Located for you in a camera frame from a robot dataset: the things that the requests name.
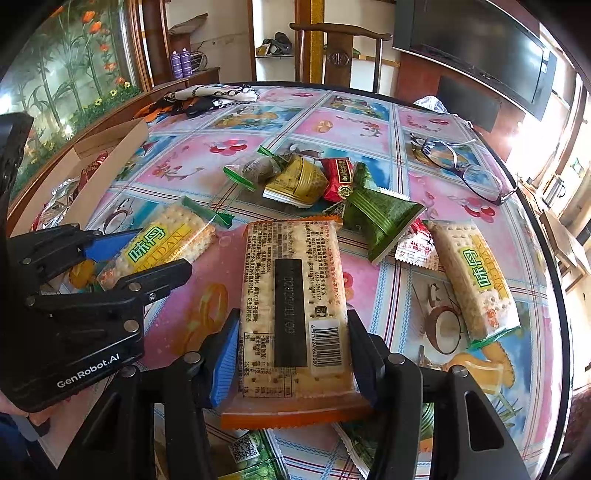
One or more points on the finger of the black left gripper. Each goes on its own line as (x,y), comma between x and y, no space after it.
(126,299)
(36,257)

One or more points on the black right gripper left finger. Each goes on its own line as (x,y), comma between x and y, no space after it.
(116,439)

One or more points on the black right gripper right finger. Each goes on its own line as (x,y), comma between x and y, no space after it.
(470,440)

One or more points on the green yellow cracker packet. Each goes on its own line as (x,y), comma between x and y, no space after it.
(181,230)
(487,304)

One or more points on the orange cracker packet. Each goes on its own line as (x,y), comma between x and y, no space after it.
(294,361)

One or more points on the dark red snack packet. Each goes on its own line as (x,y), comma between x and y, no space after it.
(88,172)

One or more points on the left human hand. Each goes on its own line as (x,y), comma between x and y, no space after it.
(36,418)

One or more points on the shallow cardboard box tray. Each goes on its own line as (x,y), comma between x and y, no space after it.
(119,142)

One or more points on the green packet at bottom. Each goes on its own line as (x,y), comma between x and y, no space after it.
(254,455)

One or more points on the clear green edged packet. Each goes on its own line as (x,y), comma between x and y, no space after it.
(256,169)

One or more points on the red white small packet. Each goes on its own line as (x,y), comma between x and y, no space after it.
(416,247)

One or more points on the orange black patterned cloth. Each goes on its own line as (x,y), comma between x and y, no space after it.
(196,100)

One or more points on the olive yellow snack packet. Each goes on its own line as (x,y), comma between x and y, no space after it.
(300,184)

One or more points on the dark green snack packet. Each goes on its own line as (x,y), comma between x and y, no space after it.
(380,216)

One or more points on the purple spray can left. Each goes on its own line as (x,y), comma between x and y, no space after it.
(176,65)

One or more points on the purple spray can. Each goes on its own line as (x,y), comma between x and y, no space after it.
(185,62)
(176,65)

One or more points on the purple spray can right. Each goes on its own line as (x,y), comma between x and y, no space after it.
(185,62)

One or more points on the small red snack packet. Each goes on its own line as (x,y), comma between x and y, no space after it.
(339,173)

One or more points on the black rimmed eyeglasses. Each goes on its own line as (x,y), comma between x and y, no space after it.
(451,158)

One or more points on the black shoes on shelf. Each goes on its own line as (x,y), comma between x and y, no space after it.
(279,45)

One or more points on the dark wooden chair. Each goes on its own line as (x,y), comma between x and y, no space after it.
(338,52)

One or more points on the white plastic bag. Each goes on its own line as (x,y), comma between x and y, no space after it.
(431,103)

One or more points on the black flat screen television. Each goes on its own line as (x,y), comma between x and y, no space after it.
(482,41)

